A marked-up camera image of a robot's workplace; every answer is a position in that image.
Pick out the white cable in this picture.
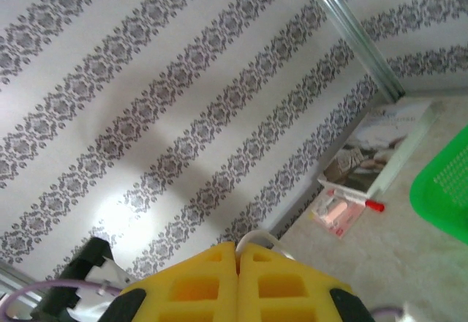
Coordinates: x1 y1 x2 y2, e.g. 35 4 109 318
235 229 294 261

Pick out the book with photo cover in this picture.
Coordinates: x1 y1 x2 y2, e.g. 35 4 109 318
317 100 446 199

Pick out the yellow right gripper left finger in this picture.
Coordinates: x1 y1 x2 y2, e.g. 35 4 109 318
97 241 239 322

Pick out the pink item in clear pack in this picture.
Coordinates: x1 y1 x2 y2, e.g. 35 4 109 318
309 189 366 242

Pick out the purple left arm camera cable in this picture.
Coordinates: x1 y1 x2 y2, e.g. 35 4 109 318
0 279 122 319

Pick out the green plastic basket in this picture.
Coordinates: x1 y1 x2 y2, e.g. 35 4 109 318
409 124 468 250

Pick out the white marker with red cap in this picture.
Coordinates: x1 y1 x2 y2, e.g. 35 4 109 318
326 188 385 213

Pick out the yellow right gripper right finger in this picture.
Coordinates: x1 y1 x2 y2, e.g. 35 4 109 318
237 241 377 322

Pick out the aluminium frame post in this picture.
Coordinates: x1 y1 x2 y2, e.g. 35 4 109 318
298 0 406 104

